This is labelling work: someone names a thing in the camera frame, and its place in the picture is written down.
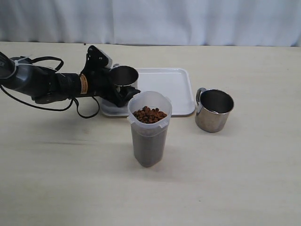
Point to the steel mug with pellets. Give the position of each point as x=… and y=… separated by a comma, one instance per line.
x=124, y=76
x=213, y=109

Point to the white curtain backdrop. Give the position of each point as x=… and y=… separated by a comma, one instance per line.
x=153, y=22

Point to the white plastic tray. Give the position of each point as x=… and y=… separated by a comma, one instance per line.
x=172, y=83

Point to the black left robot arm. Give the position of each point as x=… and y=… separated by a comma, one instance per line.
x=40, y=79

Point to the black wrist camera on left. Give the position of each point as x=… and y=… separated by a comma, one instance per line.
x=96, y=60

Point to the clear plastic pitcher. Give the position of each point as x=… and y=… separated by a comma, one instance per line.
x=149, y=115

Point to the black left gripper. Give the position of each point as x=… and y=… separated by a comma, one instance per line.
x=100, y=85

